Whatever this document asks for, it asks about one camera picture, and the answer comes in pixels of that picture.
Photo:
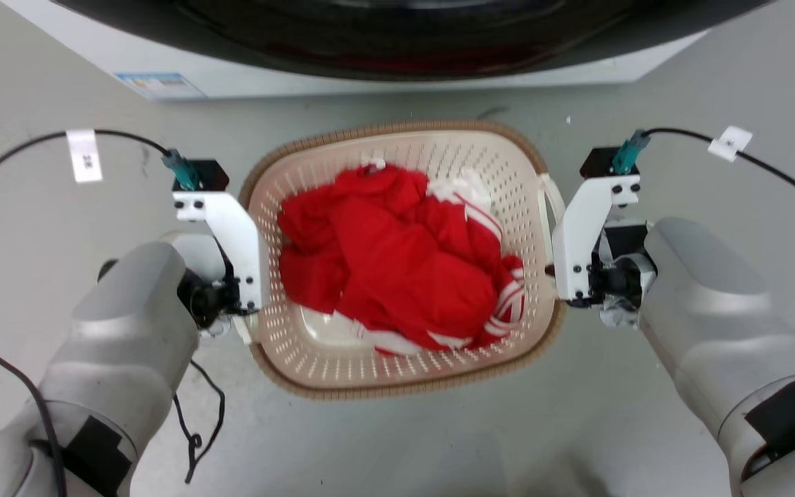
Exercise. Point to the beige perforated plastic laundry basket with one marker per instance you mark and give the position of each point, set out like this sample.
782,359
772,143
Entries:
315,352

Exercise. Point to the dark round washing machine door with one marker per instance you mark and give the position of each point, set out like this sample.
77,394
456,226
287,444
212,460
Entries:
397,34

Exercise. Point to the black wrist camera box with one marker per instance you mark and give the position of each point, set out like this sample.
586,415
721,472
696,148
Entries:
599,163
210,174

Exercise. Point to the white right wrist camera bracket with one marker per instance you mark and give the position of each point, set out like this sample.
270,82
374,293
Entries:
584,228

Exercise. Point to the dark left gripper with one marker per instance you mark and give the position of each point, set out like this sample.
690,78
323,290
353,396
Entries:
210,298

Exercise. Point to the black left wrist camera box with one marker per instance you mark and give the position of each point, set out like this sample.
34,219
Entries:
210,174

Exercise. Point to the white washing machine body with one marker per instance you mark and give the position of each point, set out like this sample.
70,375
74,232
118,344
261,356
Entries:
80,48

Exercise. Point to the red garment with white stripes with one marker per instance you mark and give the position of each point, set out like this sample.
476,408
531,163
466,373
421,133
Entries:
397,269

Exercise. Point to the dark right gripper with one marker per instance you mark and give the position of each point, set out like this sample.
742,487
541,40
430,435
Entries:
615,279

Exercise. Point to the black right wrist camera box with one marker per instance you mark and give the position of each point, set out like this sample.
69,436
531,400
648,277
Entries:
599,163

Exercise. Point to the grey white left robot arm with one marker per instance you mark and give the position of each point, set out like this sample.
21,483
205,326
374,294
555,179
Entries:
121,345

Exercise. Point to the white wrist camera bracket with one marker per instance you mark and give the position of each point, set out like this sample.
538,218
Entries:
235,231
584,228

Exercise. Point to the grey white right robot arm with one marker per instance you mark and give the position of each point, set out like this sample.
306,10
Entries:
715,324

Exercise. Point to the blue white energy label sticker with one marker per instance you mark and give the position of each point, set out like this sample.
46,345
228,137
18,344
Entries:
160,85

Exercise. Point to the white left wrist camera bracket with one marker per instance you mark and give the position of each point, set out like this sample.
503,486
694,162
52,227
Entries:
235,231

